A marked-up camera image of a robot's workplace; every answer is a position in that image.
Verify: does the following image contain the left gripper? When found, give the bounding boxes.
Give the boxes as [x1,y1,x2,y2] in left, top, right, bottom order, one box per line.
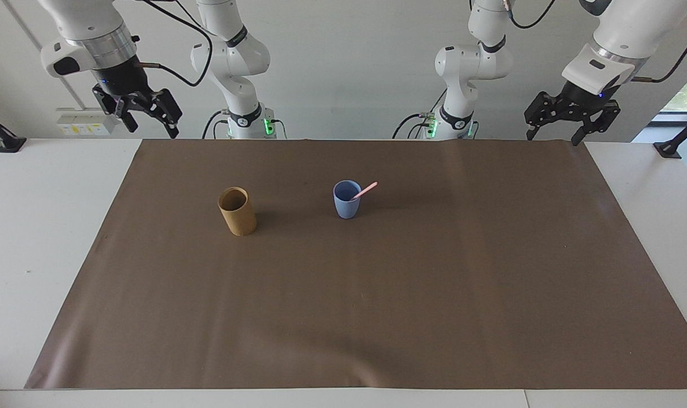
[524,82,622,147]

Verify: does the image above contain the black stand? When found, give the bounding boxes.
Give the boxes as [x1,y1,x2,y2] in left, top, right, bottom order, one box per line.
[0,108,27,154]
[653,110,687,159]

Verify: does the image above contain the white wall socket strip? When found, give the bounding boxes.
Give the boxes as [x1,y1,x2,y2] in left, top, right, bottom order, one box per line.
[56,109,119,137]

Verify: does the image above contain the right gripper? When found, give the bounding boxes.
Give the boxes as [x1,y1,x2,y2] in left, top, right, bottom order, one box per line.
[90,57,183,139]

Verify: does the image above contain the blue cup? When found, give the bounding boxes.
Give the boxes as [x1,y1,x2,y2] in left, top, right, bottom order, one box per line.
[332,180,362,220]

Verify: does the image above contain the brown cup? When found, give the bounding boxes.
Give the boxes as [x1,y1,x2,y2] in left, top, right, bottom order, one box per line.
[217,186,258,237]

